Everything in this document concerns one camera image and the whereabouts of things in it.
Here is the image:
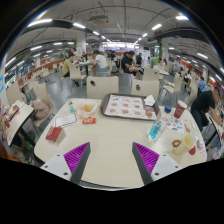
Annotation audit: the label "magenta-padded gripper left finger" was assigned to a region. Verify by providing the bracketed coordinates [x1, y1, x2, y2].
[39, 142, 91, 185]

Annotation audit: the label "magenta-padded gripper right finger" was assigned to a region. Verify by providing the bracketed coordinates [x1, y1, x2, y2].
[131, 141, 184, 186]

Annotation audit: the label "clear blue-capped water bottle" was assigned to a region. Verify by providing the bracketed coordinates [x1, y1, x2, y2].
[147, 105, 173, 142]

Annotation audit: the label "red table card holder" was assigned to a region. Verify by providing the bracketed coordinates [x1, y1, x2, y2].
[45, 125, 65, 144]

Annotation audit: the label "white card with pink border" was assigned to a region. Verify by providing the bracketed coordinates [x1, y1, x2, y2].
[53, 112, 80, 130]

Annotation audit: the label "colourful sticker sheet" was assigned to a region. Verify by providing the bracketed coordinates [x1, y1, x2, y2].
[166, 117, 186, 135]

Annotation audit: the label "flat round red coaster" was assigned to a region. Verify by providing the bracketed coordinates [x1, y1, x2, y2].
[187, 145, 198, 157]

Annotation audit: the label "clear bag of fried food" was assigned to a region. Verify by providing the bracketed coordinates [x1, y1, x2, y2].
[76, 99, 101, 120]

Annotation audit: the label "white sign with red text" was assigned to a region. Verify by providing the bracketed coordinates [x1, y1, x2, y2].
[197, 139, 209, 161]

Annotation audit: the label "brown food tray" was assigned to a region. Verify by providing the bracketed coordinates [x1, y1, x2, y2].
[99, 92, 161, 122]

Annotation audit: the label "red paper cup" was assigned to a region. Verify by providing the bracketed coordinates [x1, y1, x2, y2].
[173, 99, 189, 120]

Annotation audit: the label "white paper napkin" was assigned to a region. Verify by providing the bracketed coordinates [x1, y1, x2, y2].
[142, 94, 157, 108]

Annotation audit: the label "pink bag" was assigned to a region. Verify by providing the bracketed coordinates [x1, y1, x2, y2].
[31, 98, 51, 121]

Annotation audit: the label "beige canteen table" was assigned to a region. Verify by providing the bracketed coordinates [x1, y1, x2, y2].
[206, 112, 224, 143]
[5, 100, 35, 148]

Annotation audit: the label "person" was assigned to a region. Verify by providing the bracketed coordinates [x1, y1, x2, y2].
[91, 49, 109, 77]
[196, 75, 208, 94]
[120, 50, 145, 81]
[190, 86, 223, 133]
[61, 52, 80, 80]

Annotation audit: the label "group of beige canteen chairs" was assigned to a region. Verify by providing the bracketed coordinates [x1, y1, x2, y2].
[5, 59, 202, 112]

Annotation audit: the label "ceiling strip lights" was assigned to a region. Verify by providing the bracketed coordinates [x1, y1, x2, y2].
[3, 14, 224, 83]

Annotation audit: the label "ceiling air conditioner unit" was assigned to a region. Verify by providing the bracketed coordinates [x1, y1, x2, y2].
[89, 14, 111, 25]

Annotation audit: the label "cream mug with brown handle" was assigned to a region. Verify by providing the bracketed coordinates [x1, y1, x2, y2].
[171, 133, 196, 156]

